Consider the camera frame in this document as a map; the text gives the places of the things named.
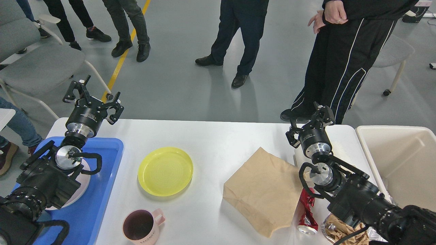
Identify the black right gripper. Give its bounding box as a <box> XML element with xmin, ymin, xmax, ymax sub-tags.
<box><xmin>285</xmin><ymin>102</ymin><xmax>336</xmax><ymax>159</ymax></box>

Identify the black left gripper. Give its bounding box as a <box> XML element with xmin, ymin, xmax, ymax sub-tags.
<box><xmin>63</xmin><ymin>76</ymin><xmax>124</xmax><ymax>138</ymax></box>

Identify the yellow plastic plate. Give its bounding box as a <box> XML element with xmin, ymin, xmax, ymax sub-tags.
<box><xmin>137</xmin><ymin>146</ymin><xmax>193</xmax><ymax>197</ymax></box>

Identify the pink mug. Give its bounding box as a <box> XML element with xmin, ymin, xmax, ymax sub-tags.
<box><xmin>122</xmin><ymin>208</ymin><xmax>166</xmax><ymax>245</ymax></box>

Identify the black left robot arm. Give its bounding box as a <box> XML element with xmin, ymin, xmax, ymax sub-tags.
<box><xmin>0</xmin><ymin>76</ymin><xmax>124</xmax><ymax>245</ymax></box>

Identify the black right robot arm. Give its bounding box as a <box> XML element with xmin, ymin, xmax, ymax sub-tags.
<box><xmin>281</xmin><ymin>103</ymin><xmax>436</xmax><ymax>245</ymax></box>

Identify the white paper cup left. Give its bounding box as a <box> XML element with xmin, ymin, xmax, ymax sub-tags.
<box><xmin>294</xmin><ymin>146</ymin><xmax>314</xmax><ymax>188</ymax></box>

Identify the pink plate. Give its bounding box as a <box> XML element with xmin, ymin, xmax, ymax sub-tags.
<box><xmin>46</xmin><ymin>157</ymin><xmax>91</xmax><ymax>210</ymax></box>

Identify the grey chair left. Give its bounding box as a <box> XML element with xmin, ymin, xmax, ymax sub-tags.
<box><xmin>0</xmin><ymin>0</ymin><xmax>113</xmax><ymax>118</ymax></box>

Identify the grey chair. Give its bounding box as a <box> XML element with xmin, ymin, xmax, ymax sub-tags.
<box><xmin>0</xmin><ymin>0</ymin><xmax>113</xmax><ymax>118</ymax></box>
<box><xmin>373</xmin><ymin>34</ymin><xmax>415</xmax><ymax>96</ymax></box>

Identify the brown paper bag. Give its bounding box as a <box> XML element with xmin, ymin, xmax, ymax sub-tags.
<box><xmin>223</xmin><ymin>148</ymin><xmax>302</xmax><ymax>238</ymax></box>

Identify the person in blue jeans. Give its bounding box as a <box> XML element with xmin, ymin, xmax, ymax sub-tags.
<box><xmin>0</xmin><ymin>97</ymin><xmax>43</xmax><ymax>176</ymax></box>

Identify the crushed red can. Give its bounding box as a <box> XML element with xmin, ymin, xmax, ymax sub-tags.
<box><xmin>297</xmin><ymin>187</ymin><xmax>318</xmax><ymax>235</ymax></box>

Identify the beige plastic bin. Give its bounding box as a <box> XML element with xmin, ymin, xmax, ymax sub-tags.
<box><xmin>356</xmin><ymin>126</ymin><xmax>436</xmax><ymax>211</ymax></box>

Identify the person in grey trousers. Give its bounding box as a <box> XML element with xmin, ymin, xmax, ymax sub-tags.
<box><xmin>103</xmin><ymin>0</ymin><xmax>151</xmax><ymax>62</ymax></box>

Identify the foil tray with paper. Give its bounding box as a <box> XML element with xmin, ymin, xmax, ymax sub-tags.
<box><xmin>321</xmin><ymin>213</ymin><xmax>386</xmax><ymax>245</ymax></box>

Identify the person in striped black pants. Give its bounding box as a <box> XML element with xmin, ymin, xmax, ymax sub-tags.
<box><xmin>280</xmin><ymin>0</ymin><xmax>417</xmax><ymax>124</ymax></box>

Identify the person in black trousers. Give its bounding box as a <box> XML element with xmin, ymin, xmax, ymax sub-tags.
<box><xmin>43</xmin><ymin>0</ymin><xmax>112</xmax><ymax>51</ymax></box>

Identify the blue plastic tray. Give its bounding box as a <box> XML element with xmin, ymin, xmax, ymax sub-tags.
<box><xmin>48</xmin><ymin>138</ymin><xmax>124</xmax><ymax>245</ymax></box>

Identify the grey chair right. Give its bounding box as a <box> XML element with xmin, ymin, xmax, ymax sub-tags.
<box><xmin>373</xmin><ymin>34</ymin><xmax>415</xmax><ymax>96</ymax></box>

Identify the person in dark blue trousers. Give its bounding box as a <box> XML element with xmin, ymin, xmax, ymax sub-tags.
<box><xmin>195</xmin><ymin>0</ymin><xmax>269</xmax><ymax>89</ymax></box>

